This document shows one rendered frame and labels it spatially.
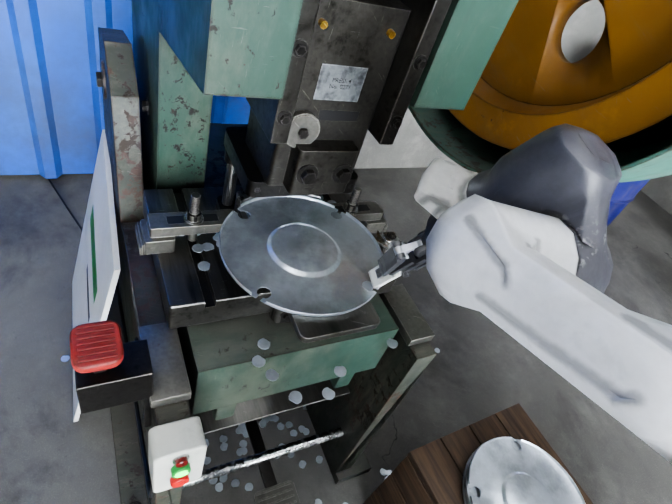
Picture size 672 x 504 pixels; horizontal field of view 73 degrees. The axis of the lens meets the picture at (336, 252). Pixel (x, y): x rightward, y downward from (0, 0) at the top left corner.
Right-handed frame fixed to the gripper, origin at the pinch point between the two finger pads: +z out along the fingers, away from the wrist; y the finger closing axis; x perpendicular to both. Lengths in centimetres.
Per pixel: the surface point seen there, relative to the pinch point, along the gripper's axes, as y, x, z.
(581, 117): 23.5, 12.6, -26.1
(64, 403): -51, -2, 90
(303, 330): -15.7, -6.1, 1.7
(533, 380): 104, -36, 73
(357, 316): -6.1, -5.7, 1.8
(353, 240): 1.3, 8.8, 8.2
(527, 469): 42, -46, 27
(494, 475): 33, -44, 28
